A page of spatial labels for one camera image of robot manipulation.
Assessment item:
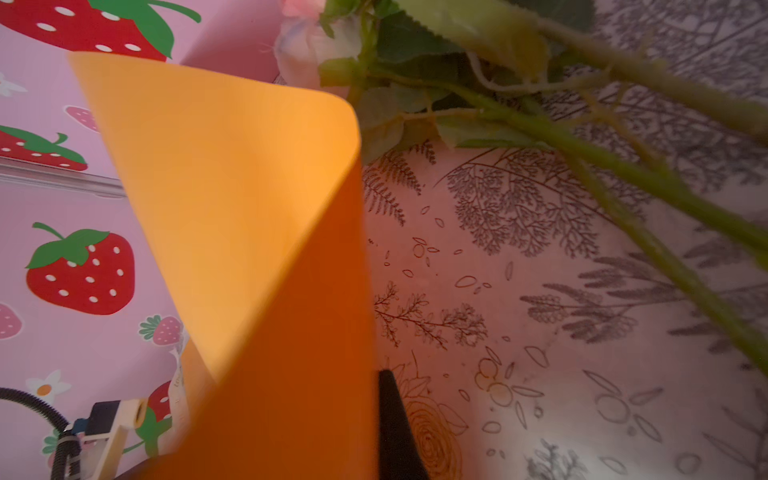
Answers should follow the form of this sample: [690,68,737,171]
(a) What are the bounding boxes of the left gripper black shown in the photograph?
[50,398,149,480]

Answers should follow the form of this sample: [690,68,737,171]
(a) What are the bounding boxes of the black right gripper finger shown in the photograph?
[378,370,429,480]

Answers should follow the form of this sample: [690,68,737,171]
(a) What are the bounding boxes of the orange wrapping paper sheet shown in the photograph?
[69,52,379,479]

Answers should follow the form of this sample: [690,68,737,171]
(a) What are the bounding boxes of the white fake rose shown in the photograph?
[273,11,768,373]

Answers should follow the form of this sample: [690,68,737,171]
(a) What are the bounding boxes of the pale pink fake rose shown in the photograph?
[274,1,767,147]

